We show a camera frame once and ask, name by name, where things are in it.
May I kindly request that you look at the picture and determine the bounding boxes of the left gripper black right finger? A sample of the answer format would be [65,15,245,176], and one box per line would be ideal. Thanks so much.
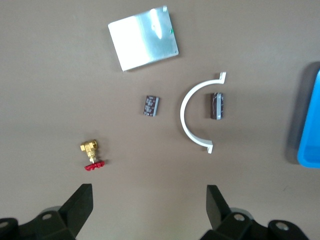
[202,184,311,240]

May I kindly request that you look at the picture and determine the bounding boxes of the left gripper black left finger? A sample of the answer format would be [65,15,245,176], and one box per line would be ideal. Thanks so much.
[0,183,94,240]

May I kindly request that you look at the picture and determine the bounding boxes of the blue plastic tray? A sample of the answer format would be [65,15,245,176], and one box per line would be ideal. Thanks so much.
[296,68,320,169]

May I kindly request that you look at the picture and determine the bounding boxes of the brown table cover mat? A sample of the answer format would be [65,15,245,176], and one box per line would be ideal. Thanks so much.
[0,0,320,240]

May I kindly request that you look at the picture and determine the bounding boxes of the aluminium plate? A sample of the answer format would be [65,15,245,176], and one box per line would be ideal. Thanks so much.
[107,5,180,73]

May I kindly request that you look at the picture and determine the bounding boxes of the brass valve red handle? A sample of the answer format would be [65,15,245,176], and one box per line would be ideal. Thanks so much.
[80,140,107,172]

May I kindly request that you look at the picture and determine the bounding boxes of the white half ring clamp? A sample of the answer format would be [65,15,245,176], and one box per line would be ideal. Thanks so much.
[179,71,227,154]

